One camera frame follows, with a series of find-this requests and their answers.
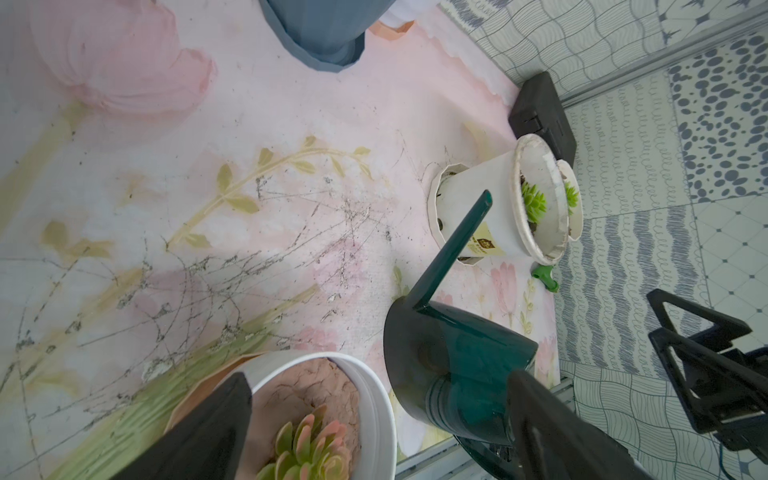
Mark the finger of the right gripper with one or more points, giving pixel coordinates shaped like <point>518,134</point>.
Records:
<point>725,328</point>
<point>721,392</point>

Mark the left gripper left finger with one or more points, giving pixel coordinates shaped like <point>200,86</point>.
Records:
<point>206,444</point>

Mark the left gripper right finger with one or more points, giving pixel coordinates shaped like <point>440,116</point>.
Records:
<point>554,443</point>

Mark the white pot pink succulent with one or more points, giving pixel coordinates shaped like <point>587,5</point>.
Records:
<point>310,408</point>

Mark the dark green watering can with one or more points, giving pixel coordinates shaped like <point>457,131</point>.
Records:
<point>449,367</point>

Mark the white pot bright green succulent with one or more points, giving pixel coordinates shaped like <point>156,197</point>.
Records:
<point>574,201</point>

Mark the blue-grey pot red succulent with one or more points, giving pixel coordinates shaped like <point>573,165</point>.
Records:
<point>325,35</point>

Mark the white pot yellow-brown succulent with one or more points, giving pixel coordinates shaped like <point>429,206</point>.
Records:
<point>400,17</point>

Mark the large white pot green succulent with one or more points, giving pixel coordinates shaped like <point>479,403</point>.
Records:
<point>529,212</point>

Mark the black plastic tool case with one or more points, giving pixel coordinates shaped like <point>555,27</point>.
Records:
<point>538,110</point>

